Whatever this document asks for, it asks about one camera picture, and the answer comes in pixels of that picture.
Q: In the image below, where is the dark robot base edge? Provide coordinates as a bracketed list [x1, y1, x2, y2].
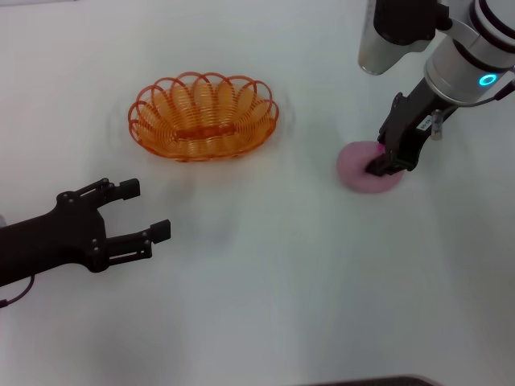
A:
[313, 376, 434, 386]

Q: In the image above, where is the grey right gripper plug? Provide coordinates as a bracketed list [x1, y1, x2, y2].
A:
[429, 110, 443, 141]

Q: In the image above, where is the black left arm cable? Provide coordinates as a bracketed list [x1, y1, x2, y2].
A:
[0, 275, 35, 309]

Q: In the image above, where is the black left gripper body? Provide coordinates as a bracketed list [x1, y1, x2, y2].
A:
[0, 191, 108, 287]

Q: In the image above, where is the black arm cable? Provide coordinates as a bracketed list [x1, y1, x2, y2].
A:
[0, 275, 35, 309]
[454, 68, 515, 108]

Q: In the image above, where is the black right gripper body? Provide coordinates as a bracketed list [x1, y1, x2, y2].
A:
[377, 78, 458, 172]

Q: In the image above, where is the orange wire basket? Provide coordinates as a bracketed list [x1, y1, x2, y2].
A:
[128, 71, 280, 163]

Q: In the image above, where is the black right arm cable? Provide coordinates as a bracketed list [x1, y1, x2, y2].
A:
[454, 68, 515, 108]

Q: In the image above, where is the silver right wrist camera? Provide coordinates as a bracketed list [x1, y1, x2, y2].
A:
[357, 0, 451, 76]

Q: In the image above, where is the pink peach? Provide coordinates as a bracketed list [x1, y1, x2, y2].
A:
[336, 140, 406, 195]

